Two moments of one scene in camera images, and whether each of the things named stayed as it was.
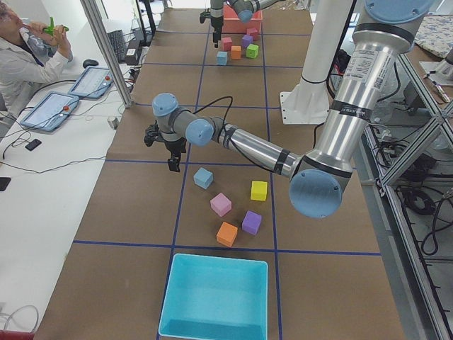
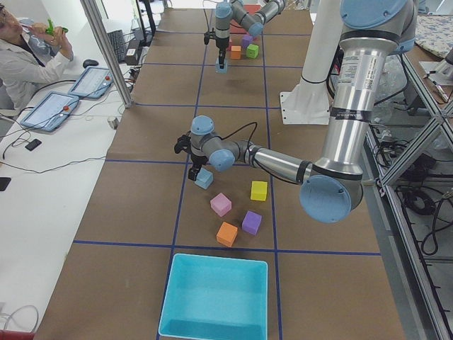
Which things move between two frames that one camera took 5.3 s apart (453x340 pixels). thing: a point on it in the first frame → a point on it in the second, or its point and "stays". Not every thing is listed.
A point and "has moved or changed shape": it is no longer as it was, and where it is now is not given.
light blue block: x=221 y=58 has moved or changed shape
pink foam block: x=221 y=205 stays
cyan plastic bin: x=216 y=298 stays
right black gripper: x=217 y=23 → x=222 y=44
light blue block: x=203 y=178 stays
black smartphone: x=33 y=144 stays
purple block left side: x=251 y=222 stays
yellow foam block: x=258 y=191 stays
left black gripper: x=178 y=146 → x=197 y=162
